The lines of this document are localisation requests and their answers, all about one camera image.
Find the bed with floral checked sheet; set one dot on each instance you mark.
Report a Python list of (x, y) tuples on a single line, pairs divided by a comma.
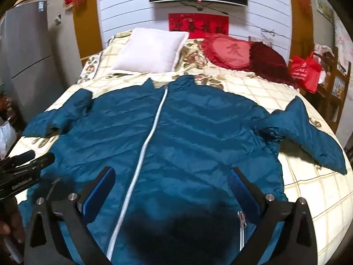
[(297, 182)]

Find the wall switch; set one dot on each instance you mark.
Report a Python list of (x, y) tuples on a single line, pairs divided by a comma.
[(58, 20)]

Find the white plastic bag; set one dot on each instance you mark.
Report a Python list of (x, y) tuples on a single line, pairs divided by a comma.
[(7, 138)]

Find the red wall banner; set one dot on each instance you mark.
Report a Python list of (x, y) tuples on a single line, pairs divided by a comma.
[(198, 24)]

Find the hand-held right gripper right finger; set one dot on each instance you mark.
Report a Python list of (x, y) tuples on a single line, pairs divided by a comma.
[(244, 191)]

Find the small wall poster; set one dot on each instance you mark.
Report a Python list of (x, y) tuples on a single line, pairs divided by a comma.
[(325, 5)]

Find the white square pillow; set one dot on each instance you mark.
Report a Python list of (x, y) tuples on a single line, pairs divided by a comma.
[(150, 51)]

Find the person's left hand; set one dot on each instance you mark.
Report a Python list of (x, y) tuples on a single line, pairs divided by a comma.
[(12, 223)]

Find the floral curtain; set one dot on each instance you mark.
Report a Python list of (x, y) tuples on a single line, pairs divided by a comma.
[(344, 44)]

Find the dark red velvet pillow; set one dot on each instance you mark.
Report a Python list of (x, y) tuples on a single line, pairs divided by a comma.
[(269, 62)]

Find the blue quilted jacket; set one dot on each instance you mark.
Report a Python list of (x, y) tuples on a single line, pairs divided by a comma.
[(171, 143)]

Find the grey refrigerator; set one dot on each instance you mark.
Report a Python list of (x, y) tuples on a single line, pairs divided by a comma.
[(30, 58)]

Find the red heart-shaped pillow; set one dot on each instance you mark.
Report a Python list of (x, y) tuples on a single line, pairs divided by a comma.
[(229, 51)]

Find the red shopping bag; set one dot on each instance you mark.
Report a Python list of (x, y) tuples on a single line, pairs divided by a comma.
[(304, 73)]

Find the wooden chair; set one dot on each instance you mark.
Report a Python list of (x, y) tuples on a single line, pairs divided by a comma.
[(335, 88)]

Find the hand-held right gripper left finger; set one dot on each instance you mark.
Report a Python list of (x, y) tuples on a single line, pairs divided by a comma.
[(100, 189)]

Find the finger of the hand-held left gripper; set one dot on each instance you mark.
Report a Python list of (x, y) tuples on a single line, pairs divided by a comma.
[(23, 156), (41, 162)]

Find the dark wooden cabinet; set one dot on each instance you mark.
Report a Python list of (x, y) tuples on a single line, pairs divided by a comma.
[(5, 106)]

